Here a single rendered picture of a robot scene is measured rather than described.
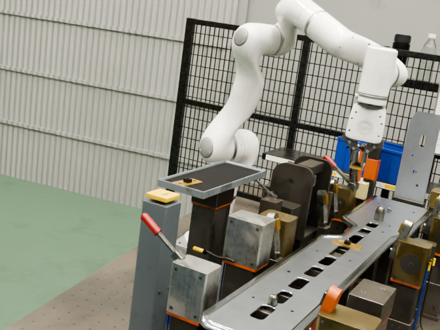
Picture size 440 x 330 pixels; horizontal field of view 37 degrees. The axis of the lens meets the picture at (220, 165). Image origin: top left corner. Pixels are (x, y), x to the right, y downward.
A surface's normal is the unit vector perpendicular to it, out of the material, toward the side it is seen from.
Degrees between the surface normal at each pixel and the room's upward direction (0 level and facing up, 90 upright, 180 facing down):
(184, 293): 90
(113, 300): 0
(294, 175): 90
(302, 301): 0
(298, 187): 90
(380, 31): 90
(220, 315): 0
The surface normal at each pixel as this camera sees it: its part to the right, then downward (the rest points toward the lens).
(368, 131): -0.26, 0.20
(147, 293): -0.48, 0.14
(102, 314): 0.14, -0.96
